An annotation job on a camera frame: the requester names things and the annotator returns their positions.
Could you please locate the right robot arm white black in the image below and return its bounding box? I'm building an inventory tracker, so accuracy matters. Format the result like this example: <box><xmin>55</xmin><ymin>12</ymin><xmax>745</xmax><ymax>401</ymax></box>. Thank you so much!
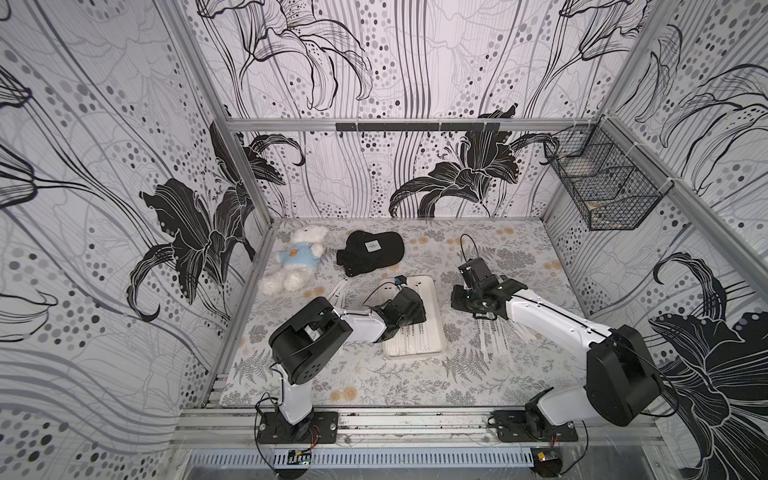
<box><xmin>451</xmin><ymin>258</ymin><xmax>664</xmax><ymax>438</ymax></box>

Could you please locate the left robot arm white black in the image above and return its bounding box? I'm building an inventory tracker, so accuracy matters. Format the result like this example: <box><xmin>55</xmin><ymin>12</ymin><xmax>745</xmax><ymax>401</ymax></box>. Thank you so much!
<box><xmin>269</xmin><ymin>287</ymin><xmax>426</xmax><ymax>426</ymax></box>

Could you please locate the white storage tray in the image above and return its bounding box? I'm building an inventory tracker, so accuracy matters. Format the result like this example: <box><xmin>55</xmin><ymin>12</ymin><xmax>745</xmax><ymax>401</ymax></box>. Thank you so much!
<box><xmin>382</xmin><ymin>275</ymin><xmax>447</xmax><ymax>360</ymax></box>

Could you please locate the left pile wrapped straw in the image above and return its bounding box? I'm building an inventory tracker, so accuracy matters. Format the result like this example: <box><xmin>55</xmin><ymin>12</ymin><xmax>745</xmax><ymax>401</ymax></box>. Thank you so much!
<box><xmin>327</xmin><ymin>278</ymin><xmax>348</xmax><ymax>309</ymax></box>

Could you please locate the black cap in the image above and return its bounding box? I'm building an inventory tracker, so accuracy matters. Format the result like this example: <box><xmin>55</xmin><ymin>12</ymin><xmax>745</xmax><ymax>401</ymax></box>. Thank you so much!
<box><xmin>336</xmin><ymin>230</ymin><xmax>405</xmax><ymax>277</ymax></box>

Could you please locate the white teddy bear blue shirt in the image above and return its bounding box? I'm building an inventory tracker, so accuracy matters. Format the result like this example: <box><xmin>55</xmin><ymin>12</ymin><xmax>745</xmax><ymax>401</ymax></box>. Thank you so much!
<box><xmin>258</xmin><ymin>225</ymin><xmax>329</xmax><ymax>295</ymax></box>

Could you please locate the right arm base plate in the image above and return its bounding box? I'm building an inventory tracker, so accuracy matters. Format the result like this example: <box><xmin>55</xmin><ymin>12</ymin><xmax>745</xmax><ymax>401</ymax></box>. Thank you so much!
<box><xmin>487</xmin><ymin>410</ymin><xmax>579</xmax><ymax>445</ymax></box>

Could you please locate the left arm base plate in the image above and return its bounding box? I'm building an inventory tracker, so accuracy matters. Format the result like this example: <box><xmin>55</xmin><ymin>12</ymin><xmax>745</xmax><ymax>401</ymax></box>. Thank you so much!
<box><xmin>256</xmin><ymin>411</ymin><xmax>339</xmax><ymax>445</ymax></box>

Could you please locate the white cable duct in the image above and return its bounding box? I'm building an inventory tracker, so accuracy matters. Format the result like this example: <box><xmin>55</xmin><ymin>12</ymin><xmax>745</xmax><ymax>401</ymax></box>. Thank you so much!
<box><xmin>188</xmin><ymin>447</ymin><xmax>534</xmax><ymax>470</ymax></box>

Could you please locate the black wire basket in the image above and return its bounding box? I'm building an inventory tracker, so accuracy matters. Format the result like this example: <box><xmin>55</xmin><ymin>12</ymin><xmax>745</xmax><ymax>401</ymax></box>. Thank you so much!
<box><xmin>544</xmin><ymin>123</ymin><xmax>674</xmax><ymax>231</ymax></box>

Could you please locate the black wall bar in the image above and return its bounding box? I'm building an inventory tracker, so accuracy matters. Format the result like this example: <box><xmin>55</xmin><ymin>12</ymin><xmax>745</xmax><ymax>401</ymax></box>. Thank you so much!
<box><xmin>335</xmin><ymin>122</ymin><xmax>501</xmax><ymax>132</ymax></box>

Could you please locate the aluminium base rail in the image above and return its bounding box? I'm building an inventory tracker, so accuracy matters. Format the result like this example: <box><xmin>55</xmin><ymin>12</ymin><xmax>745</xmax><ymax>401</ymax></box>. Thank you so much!
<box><xmin>170</xmin><ymin>407</ymin><xmax>665</xmax><ymax>448</ymax></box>

